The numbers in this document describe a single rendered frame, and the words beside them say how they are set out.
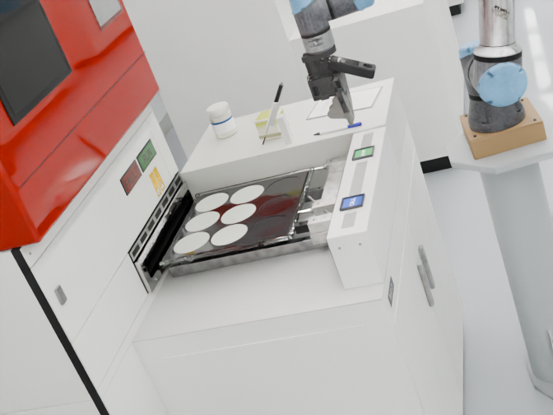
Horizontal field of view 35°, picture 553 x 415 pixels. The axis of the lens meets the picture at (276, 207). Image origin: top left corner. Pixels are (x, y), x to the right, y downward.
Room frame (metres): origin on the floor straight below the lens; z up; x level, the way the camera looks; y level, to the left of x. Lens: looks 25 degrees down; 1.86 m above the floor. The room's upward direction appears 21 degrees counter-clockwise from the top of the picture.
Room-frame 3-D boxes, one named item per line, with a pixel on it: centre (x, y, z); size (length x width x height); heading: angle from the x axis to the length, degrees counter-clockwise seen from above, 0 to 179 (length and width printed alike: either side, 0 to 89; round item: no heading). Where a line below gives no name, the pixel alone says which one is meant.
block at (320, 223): (1.91, -0.10, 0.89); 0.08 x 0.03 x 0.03; 70
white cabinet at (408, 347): (2.17, -0.03, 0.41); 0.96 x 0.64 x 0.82; 160
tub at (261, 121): (2.42, -0.07, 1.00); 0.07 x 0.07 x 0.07; 61
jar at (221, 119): (2.58, 0.06, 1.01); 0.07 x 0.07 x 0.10
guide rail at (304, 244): (2.00, 0.09, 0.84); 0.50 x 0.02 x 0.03; 70
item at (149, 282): (2.19, 0.30, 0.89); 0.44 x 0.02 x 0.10; 160
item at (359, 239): (1.94, -0.22, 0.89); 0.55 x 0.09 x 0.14; 160
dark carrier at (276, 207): (2.13, 0.10, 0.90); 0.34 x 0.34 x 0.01; 70
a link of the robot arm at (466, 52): (2.14, -0.64, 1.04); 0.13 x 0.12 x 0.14; 173
